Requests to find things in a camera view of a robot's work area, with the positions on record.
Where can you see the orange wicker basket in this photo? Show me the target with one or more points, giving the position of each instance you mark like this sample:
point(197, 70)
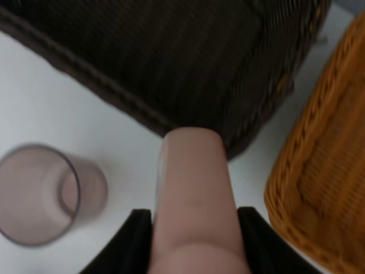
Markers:
point(315, 193)

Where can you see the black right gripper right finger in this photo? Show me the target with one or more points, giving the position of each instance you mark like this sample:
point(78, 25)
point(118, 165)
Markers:
point(266, 251)

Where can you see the translucent pink plastic cup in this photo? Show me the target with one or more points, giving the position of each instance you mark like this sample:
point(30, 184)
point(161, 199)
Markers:
point(46, 192)

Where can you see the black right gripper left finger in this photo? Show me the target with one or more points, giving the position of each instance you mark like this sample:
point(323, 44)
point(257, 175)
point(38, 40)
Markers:
point(129, 250)

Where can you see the dark brown wicker basket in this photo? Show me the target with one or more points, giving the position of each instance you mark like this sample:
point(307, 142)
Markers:
point(222, 65)

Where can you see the pink bottle white cap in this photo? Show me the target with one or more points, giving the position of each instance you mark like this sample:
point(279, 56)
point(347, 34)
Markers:
point(196, 227)

